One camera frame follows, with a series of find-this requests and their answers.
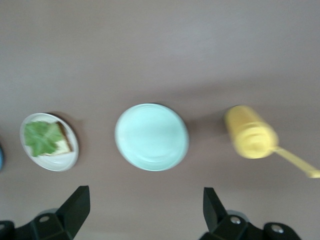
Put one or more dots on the green plate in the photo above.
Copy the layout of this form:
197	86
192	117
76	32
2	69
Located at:
151	137

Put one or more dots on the green lettuce leaf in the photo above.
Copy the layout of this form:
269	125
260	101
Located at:
41	137

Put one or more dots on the blue plate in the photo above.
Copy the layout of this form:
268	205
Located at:
0	160

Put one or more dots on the brown bread slice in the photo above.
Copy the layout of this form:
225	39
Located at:
65	143

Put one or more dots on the yellow squeeze bottle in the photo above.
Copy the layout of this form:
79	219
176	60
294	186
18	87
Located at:
250	135

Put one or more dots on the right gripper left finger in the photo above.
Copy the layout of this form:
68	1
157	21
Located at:
65	217

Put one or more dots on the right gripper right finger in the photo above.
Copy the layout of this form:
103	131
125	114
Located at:
220	220

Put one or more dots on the beige plate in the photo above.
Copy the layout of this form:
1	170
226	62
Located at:
60	162

